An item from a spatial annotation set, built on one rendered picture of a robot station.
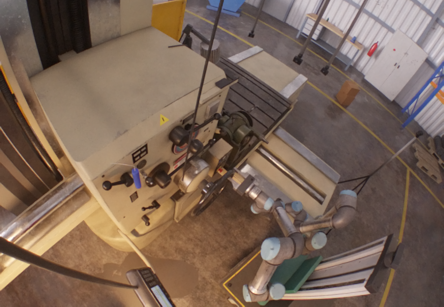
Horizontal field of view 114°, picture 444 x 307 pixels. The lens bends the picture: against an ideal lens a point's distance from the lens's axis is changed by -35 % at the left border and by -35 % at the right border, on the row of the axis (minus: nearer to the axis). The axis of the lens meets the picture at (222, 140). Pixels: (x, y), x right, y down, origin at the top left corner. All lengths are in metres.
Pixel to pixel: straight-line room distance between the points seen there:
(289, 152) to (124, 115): 2.04
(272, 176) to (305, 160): 0.52
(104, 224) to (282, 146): 1.99
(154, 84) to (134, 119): 0.21
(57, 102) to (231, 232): 2.26
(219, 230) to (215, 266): 0.43
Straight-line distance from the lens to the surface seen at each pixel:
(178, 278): 2.51
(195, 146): 0.98
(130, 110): 0.85
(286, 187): 2.30
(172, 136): 0.88
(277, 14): 8.76
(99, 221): 2.05
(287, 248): 1.16
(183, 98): 0.91
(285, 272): 1.79
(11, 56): 1.14
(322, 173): 2.66
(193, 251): 2.55
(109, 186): 0.77
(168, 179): 1.03
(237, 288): 2.28
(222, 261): 2.59
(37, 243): 1.54
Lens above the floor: 2.50
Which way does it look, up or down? 51 degrees down
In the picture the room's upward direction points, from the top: 21 degrees clockwise
